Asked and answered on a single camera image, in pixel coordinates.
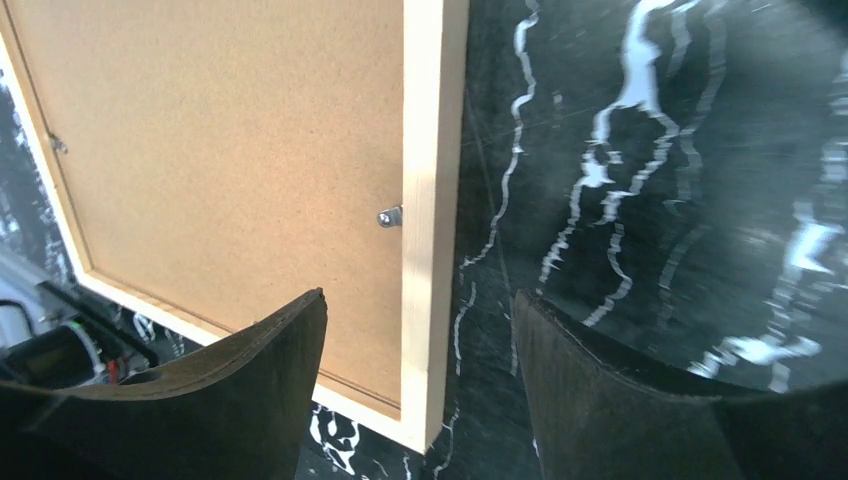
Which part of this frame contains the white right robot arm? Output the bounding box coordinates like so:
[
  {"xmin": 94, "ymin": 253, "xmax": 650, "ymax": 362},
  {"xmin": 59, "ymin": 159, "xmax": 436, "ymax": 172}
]
[{"xmin": 1, "ymin": 289, "xmax": 847, "ymax": 479}]

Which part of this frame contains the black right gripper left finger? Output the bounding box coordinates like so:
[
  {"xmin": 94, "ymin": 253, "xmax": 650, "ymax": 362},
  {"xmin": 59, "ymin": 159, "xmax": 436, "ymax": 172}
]
[{"xmin": 1, "ymin": 288, "xmax": 328, "ymax": 479}]

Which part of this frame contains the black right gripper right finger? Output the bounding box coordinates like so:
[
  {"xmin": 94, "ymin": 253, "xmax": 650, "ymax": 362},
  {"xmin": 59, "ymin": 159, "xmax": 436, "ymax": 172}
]
[{"xmin": 513, "ymin": 290, "xmax": 847, "ymax": 479}]

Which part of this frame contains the wooden photo frame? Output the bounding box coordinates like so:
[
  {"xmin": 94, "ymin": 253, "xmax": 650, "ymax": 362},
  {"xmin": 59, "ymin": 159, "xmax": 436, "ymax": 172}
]
[{"xmin": 1, "ymin": 1, "xmax": 469, "ymax": 453}]

